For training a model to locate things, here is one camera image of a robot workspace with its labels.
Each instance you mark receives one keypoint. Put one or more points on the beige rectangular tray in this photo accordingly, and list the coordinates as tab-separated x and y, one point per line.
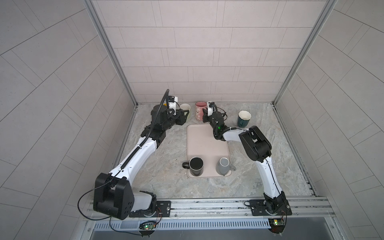
201	143

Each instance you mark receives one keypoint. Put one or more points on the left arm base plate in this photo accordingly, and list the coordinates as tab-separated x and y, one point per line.
163	208

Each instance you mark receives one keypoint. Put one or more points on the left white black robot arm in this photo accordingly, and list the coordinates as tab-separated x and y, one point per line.
113	194

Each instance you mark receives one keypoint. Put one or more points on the dark green mug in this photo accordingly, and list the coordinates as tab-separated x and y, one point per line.
243	119

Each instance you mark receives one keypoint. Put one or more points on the pink mug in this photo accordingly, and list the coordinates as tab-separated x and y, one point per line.
199	110

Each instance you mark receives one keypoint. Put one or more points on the controller circuit board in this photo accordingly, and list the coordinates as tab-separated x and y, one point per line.
277	226
147	228

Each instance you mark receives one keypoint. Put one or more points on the right controller circuit board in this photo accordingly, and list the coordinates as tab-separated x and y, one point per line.
277	226

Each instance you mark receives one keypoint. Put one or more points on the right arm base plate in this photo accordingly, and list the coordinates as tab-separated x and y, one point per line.
259	208

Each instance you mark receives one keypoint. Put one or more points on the aluminium mounting rail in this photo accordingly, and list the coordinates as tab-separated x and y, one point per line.
235	208

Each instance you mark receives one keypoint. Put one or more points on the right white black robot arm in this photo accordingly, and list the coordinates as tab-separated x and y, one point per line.
258	149

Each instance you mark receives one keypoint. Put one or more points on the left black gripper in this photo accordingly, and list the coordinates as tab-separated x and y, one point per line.
178	117

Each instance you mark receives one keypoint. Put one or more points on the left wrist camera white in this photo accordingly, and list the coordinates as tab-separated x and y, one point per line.
172	102

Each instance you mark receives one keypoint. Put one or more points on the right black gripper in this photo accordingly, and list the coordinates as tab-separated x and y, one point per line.
205	115

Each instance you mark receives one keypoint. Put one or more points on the grey mug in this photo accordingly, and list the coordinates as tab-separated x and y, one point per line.
224	166

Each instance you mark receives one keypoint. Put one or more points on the left controller circuit board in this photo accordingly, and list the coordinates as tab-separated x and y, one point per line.
147	228

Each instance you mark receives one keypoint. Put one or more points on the black mug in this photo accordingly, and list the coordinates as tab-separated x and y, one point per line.
195	165

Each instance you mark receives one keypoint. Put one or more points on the light green mug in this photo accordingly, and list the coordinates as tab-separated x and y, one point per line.
186	107

